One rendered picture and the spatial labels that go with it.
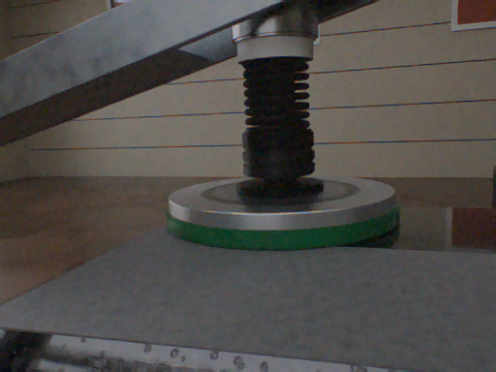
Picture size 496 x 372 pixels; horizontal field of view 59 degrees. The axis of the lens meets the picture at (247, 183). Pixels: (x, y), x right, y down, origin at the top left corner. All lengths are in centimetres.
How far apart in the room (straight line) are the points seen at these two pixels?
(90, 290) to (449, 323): 19
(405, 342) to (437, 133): 620
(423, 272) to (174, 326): 15
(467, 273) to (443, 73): 613
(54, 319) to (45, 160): 860
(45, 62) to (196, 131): 662
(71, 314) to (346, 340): 14
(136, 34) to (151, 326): 26
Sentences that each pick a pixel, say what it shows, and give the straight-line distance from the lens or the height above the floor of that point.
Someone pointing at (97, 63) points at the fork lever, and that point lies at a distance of 42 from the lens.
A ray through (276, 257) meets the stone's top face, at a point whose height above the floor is 80.
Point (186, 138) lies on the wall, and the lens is 713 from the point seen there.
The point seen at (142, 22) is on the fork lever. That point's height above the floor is 98.
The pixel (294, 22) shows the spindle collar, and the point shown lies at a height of 98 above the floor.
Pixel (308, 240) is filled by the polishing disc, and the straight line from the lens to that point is 32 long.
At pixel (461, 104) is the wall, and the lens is 641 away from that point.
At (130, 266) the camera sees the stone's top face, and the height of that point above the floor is 80.
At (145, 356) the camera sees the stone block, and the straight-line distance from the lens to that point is 21.
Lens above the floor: 90
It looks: 8 degrees down
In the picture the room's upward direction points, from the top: 2 degrees counter-clockwise
